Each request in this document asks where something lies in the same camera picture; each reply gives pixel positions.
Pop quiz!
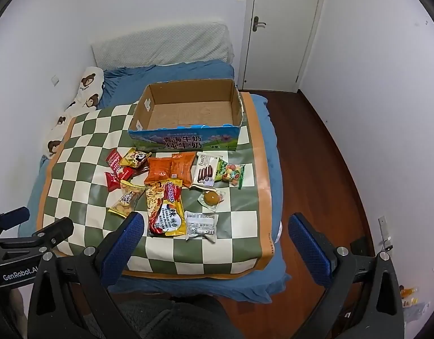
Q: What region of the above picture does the small red snack packet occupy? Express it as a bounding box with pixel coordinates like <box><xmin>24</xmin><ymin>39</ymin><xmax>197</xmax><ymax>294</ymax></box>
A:
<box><xmin>104</xmin><ymin>172</ymin><xmax>120</xmax><ymax>193</ymax></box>

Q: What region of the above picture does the red tall snack packet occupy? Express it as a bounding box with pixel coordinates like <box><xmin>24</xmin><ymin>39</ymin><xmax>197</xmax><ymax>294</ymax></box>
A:
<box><xmin>106</xmin><ymin>149</ymin><xmax>135</xmax><ymax>181</ymax></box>

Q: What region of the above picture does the yellow peanut snack packet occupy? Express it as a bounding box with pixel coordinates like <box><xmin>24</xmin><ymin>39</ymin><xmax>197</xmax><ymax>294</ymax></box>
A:
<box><xmin>108</xmin><ymin>181</ymin><xmax>146</xmax><ymax>218</ymax></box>

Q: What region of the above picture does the yellow panda snack packet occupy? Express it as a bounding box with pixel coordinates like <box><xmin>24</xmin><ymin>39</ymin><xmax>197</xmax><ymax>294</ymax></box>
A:
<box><xmin>120</xmin><ymin>147</ymin><xmax>151</xmax><ymax>169</ymax></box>

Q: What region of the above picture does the yellow Korean noodle packet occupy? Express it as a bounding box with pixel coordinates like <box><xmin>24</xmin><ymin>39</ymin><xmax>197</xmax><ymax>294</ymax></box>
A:
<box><xmin>146</xmin><ymin>179</ymin><xmax>186</xmax><ymax>236</ymax></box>

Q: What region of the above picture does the orange snack packet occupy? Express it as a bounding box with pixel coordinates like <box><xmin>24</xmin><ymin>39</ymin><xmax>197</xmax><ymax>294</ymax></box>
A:
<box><xmin>144</xmin><ymin>158</ymin><xmax>172</xmax><ymax>184</ymax></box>
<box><xmin>170</xmin><ymin>151</ymin><xmax>196</xmax><ymax>188</ymax></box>

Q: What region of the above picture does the white clear snack packet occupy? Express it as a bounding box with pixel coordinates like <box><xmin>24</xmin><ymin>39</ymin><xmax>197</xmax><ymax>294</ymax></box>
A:
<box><xmin>185</xmin><ymin>211</ymin><xmax>218</xmax><ymax>243</ymax></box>

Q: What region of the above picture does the white chocolate wafer packet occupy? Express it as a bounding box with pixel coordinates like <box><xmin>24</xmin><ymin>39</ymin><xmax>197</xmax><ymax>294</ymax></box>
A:
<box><xmin>192</xmin><ymin>152</ymin><xmax>219</xmax><ymax>190</ymax></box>

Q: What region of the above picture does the green fruit candy bag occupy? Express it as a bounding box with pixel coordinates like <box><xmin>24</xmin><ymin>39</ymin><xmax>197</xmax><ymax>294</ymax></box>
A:
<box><xmin>215</xmin><ymin>158</ymin><xmax>245</xmax><ymax>189</ymax></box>

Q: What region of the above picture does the green white checkered mat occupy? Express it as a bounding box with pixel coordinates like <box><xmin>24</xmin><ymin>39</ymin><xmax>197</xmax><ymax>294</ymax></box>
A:
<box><xmin>35</xmin><ymin>94</ymin><xmax>275</xmax><ymax>279</ymax></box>

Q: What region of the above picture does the bear print pillow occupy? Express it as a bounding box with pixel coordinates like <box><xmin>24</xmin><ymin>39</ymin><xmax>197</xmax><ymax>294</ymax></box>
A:
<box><xmin>43</xmin><ymin>67</ymin><xmax>104</xmax><ymax>159</ymax></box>

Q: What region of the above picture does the wrapped orange pastry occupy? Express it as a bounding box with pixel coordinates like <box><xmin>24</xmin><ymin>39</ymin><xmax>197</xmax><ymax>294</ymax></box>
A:
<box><xmin>197</xmin><ymin>191</ymin><xmax>224</xmax><ymax>213</ymax></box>

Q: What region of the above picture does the blue bed sheet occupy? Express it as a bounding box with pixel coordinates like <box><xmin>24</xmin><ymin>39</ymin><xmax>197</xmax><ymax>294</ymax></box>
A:
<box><xmin>19</xmin><ymin>60</ymin><xmax>289</xmax><ymax>304</ymax></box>

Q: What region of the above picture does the open cardboard milk box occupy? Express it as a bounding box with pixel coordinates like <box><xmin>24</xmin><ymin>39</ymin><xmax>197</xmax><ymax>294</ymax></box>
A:
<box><xmin>128</xmin><ymin>79</ymin><xmax>244</xmax><ymax>151</ymax></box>

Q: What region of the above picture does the white padded headboard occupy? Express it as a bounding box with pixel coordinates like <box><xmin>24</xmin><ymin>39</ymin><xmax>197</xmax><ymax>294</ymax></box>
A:
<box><xmin>91</xmin><ymin>21</ymin><xmax>234</xmax><ymax>70</ymax></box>

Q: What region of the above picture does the white door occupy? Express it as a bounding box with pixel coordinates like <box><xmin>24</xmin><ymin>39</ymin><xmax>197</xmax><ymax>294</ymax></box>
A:
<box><xmin>238</xmin><ymin>0</ymin><xmax>323</xmax><ymax>92</ymax></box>

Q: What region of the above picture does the wall socket right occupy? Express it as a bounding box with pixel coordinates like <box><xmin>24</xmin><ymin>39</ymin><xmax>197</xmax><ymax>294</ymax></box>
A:
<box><xmin>378</xmin><ymin>216</ymin><xmax>393</xmax><ymax>253</ymax></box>

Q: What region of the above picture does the wall socket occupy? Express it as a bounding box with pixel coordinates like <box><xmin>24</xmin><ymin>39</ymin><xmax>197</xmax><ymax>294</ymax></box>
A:
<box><xmin>51</xmin><ymin>75</ymin><xmax>59</xmax><ymax>86</ymax></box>
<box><xmin>378</xmin><ymin>216</ymin><xmax>393</xmax><ymax>253</ymax></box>

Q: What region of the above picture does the wall socket left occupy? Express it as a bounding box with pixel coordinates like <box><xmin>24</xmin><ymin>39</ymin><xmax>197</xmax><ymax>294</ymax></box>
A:
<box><xmin>51</xmin><ymin>75</ymin><xmax>59</xmax><ymax>86</ymax></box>

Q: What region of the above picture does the dark door handle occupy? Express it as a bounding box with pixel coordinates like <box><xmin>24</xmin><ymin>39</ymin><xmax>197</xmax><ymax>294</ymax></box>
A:
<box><xmin>252</xmin><ymin>16</ymin><xmax>267</xmax><ymax>32</ymax></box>

